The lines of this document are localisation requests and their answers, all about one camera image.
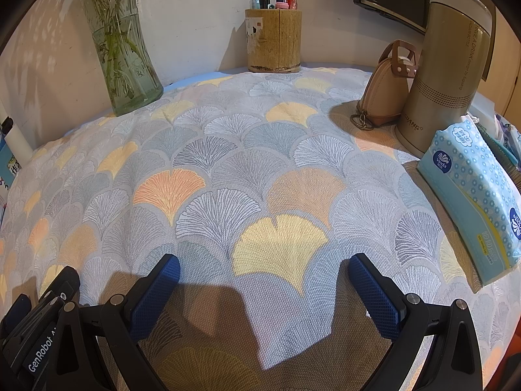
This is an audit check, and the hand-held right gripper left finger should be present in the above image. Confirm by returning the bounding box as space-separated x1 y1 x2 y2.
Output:
53 253 182 391

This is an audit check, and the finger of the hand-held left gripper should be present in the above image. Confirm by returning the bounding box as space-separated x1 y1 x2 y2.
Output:
0 294 33 340
38 266 81 307

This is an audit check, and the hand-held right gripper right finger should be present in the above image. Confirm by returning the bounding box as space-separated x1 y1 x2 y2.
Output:
348 253 484 391

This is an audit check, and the row of books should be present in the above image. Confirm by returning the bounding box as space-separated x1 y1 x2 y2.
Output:
0 134 20 209

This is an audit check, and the blue tissue pack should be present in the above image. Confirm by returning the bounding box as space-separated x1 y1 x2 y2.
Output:
416 119 521 288

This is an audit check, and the fan pattern tablecloth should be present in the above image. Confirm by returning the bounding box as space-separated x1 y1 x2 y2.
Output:
0 65 521 391

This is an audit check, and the white desk lamp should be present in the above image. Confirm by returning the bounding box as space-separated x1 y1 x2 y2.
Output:
0 115 34 164

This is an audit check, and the teal cloth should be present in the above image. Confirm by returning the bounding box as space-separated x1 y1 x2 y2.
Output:
482 129 520 170

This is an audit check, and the white box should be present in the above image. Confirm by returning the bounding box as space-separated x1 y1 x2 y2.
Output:
467 102 498 128

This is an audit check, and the beige thermos bottle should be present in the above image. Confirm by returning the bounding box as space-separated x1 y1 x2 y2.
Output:
394 0 494 160

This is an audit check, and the wooden pen holder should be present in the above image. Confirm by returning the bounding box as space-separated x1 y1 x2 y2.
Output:
244 7 303 74

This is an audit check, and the tan pouch with key ring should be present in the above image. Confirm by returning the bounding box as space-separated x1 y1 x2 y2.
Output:
349 39 421 132

